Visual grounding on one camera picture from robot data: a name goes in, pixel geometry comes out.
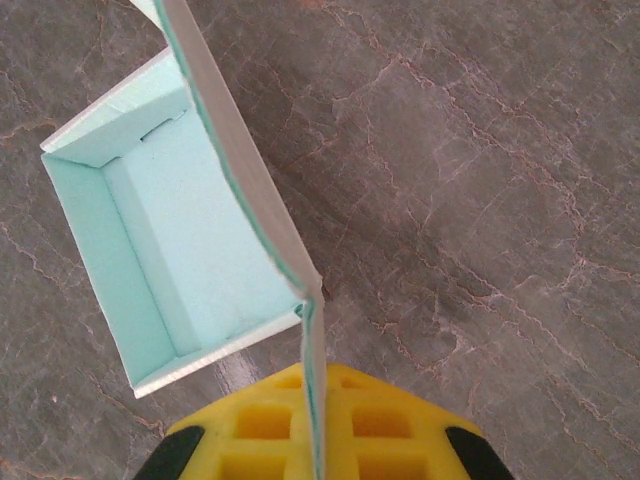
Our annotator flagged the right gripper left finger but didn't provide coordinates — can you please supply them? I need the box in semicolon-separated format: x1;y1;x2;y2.
130;363;306;480

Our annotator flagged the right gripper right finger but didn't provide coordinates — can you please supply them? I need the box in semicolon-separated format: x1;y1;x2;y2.
322;363;514;480

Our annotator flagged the mint green paper box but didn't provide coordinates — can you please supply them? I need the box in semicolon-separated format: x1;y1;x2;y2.
39;0;331;480

